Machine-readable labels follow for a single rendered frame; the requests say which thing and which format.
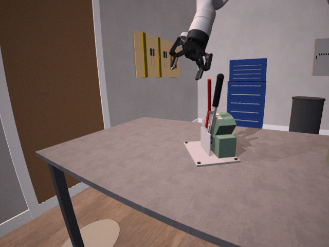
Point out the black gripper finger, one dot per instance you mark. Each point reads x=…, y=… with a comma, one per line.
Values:
x=200, y=63
x=175, y=55

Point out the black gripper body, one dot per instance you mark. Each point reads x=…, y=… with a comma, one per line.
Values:
x=199, y=40

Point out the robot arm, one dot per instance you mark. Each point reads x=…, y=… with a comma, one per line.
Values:
x=205, y=16

